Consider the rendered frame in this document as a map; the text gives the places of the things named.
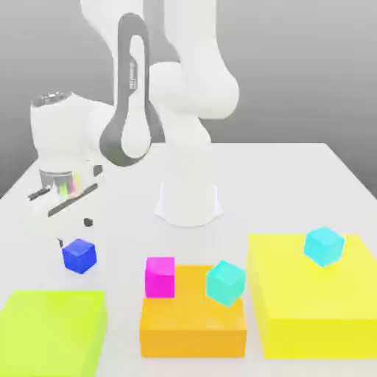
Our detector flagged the small cyan cube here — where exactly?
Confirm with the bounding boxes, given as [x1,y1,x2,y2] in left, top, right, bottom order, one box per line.
[303,226,346,268]

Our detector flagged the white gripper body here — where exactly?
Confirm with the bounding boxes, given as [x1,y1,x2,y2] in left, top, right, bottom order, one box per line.
[34,180,103,230]

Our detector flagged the large orange box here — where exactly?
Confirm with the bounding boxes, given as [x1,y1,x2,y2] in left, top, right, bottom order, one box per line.
[138,264,248,359]

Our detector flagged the large lime box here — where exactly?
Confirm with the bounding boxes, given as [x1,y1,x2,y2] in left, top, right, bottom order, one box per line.
[0,290,108,377]

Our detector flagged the small turquoise cube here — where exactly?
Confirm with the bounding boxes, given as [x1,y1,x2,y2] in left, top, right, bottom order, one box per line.
[205,259,247,309]

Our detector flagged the small magenta cube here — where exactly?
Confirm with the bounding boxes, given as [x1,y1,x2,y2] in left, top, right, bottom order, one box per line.
[144,256,176,299]

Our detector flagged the large yellow box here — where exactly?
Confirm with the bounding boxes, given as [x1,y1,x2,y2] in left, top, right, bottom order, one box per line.
[246,233,377,361]

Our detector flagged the small blue cube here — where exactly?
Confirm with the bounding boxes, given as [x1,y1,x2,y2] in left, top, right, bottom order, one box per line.
[61,238,98,275]

